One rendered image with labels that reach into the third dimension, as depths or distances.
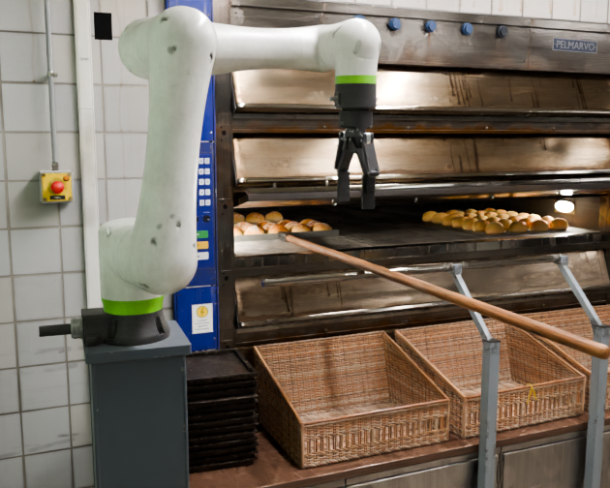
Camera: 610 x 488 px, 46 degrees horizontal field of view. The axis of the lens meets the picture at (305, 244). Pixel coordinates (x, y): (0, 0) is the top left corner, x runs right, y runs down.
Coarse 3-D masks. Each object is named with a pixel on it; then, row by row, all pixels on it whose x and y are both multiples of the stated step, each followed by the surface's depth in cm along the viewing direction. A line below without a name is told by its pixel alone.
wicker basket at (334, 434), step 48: (336, 336) 275; (384, 336) 281; (288, 384) 265; (336, 384) 272; (384, 384) 280; (432, 384) 250; (288, 432) 233; (336, 432) 227; (384, 432) 234; (432, 432) 241
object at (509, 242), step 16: (464, 240) 302; (480, 240) 302; (496, 240) 302; (512, 240) 305; (528, 240) 309; (544, 240) 312; (560, 240) 316; (576, 240) 319; (592, 240) 323; (608, 240) 327; (240, 256) 263; (256, 256) 263; (272, 256) 263; (288, 256) 266; (304, 256) 268; (320, 256) 271; (352, 256) 276; (368, 256) 279; (384, 256) 282; (400, 256) 285
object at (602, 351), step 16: (288, 240) 296; (304, 240) 282; (336, 256) 253; (384, 272) 222; (416, 288) 205; (432, 288) 198; (464, 304) 184; (480, 304) 178; (512, 320) 167; (528, 320) 163; (544, 336) 157; (560, 336) 153; (576, 336) 150; (592, 352) 145; (608, 352) 143
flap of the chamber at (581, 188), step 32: (320, 192) 252; (352, 192) 256; (384, 192) 261; (416, 192) 267; (448, 192) 272; (480, 192) 278; (512, 192) 285; (544, 192) 297; (576, 192) 310; (608, 192) 323
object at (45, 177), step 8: (40, 176) 222; (48, 176) 222; (56, 176) 223; (72, 176) 225; (40, 184) 222; (48, 184) 223; (64, 184) 224; (72, 184) 226; (40, 192) 224; (48, 192) 223; (64, 192) 225; (72, 192) 226; (48, 200) 223; (56, 200) 224; (64, 200) 225; (72, 200) 226
